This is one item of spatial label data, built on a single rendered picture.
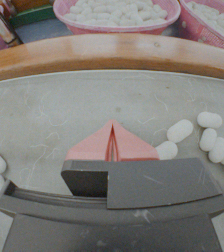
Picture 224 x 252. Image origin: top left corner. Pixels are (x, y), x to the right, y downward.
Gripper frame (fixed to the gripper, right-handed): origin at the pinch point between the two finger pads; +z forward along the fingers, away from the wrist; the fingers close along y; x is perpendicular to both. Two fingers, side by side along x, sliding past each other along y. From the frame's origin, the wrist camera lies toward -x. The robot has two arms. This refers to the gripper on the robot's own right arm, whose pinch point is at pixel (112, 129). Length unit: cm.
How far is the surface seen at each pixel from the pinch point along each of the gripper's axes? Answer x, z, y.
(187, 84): -3.3, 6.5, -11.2
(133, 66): -5.1, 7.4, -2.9
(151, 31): -10.5, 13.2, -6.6
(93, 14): -14.4, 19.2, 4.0
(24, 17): -20.7, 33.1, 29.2
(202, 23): -14.0, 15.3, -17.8
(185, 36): -11.7, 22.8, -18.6
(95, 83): -3.0, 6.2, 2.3
